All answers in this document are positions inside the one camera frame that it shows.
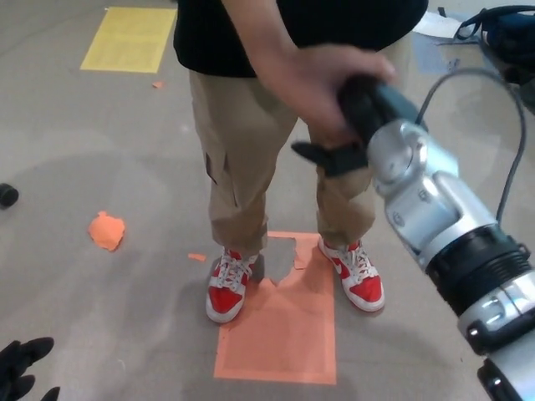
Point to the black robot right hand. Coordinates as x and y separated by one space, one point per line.
376 104

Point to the person's bare right hand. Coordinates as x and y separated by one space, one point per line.
313 79

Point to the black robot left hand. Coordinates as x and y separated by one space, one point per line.
16 363

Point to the person's bare right forearm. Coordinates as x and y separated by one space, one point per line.
261 29

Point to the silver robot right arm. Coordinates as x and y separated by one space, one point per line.
451 217

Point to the blue floor marking sheet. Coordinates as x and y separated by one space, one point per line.
426 58

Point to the beige cargo trousers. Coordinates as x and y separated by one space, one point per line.
242 146

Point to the white paper sheet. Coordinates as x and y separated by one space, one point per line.
436 25

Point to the black t-shirt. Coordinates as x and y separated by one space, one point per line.
209 33

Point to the black bag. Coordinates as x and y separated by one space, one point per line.
520 75

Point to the dark blue backpack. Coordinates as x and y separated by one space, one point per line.
510 37

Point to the tiny orange paper scrap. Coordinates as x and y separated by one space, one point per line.
157 84

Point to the crumpled orange paper piece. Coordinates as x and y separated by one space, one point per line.
106 230

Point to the black caster wheel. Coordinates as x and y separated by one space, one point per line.
7 195

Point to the red white left sneaker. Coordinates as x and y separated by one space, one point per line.
361 288

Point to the red white sneaker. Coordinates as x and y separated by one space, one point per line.
225 292
361 288

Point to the yellow paper sheet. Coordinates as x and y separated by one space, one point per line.
125 39

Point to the long orange paper scrap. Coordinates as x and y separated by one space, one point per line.
196 257

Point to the red white right sneaker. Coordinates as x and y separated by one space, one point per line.
225 292

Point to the large torn orange paper sheet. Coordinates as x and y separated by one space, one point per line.
280 334

